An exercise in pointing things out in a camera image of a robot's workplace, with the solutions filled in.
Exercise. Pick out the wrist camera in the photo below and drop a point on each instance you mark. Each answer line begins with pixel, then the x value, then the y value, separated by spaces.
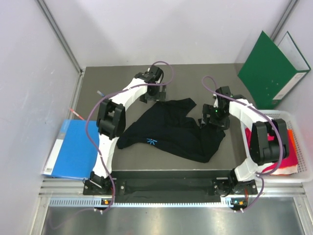
pixel 224 90
pixel 155 74

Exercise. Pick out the magenta t-shirt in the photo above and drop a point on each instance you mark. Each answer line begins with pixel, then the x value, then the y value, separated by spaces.
pixel 285 162

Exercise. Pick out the green ring binder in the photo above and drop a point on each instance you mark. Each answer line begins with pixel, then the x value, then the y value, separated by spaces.
pixel 271 71

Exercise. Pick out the grey slotted cable duct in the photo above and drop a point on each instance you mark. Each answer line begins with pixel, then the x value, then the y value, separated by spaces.
pixel 101 203

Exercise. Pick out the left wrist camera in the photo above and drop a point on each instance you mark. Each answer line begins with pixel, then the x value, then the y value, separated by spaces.
pixel 155 74

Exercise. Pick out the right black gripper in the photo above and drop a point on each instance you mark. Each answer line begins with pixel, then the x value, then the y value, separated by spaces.
pixel 209 109

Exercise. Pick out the black t-shirt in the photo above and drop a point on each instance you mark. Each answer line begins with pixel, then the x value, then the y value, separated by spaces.
pixel 166 126

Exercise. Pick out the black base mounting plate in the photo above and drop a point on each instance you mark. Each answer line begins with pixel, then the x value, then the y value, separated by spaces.
pixel 168 186

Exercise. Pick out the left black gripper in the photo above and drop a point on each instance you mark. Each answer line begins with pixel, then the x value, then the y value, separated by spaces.
pixel 162 94

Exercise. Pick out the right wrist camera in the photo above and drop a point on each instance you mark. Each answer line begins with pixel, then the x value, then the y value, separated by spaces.
pixel 224 90

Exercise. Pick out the white plastic basket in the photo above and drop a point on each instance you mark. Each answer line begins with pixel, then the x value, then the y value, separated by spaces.
pixel 300 156

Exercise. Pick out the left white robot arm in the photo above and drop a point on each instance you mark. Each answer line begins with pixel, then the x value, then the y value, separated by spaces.
pixel 111 123

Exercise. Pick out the blue folder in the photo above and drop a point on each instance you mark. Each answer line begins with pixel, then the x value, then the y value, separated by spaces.
pixel 73 156

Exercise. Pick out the red pen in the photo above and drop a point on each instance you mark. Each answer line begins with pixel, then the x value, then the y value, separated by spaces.
pixel 76 114

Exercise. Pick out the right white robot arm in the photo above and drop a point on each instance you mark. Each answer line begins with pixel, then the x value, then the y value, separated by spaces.
pixel 268 140

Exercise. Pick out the orange t-shirt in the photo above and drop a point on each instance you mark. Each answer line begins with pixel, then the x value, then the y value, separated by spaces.
pixel 293 150

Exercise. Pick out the white t-shirt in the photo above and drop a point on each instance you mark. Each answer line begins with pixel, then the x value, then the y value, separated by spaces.
pixel 289 170

